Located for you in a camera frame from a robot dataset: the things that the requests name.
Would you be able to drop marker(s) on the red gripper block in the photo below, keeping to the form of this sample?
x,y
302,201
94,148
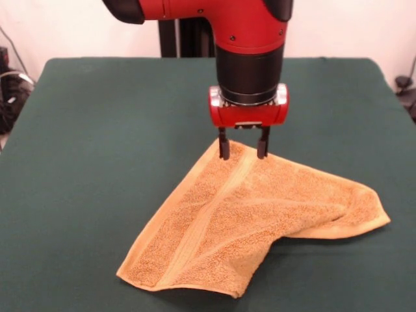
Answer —
x,y
248,115

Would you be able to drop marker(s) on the tan terry towel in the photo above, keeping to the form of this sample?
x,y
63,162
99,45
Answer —
x,y
243,221

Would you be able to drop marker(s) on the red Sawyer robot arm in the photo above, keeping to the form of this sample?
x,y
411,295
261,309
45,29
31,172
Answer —
x,y
240,29

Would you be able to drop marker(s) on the black stand base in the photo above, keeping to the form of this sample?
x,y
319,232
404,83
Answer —
x,y
406,94

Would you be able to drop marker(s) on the dark green table cloth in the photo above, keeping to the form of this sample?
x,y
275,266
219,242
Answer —
x,y
65,195

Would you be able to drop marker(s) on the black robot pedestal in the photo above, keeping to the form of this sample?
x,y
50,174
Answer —
x,y
185,39

